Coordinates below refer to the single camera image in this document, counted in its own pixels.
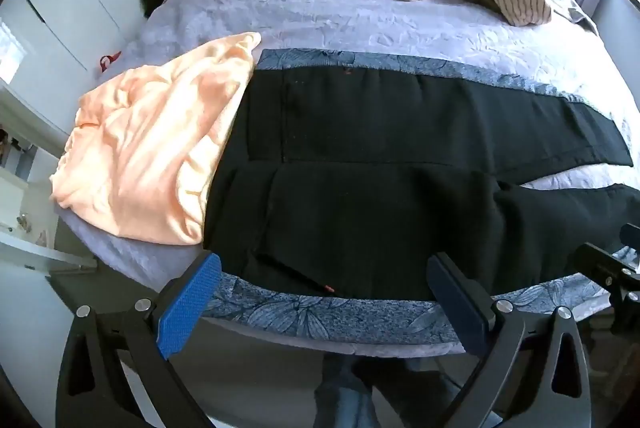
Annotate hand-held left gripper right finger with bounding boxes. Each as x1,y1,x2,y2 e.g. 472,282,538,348
426,252,593,428

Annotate orange fleece blanket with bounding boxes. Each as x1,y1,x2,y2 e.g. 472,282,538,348
49,31,262,246

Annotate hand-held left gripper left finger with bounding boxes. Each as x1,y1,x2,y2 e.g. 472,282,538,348
55,250,223,428

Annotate white desk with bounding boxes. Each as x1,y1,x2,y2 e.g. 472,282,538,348
0,83,98,274

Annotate grey-blue floral cloth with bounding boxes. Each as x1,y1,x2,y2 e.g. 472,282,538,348
205,48,640,346

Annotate black pants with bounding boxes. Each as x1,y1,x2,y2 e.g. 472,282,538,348
202,67,640,304

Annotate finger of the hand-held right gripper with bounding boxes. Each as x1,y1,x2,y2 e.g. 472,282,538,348
572,223,640,334

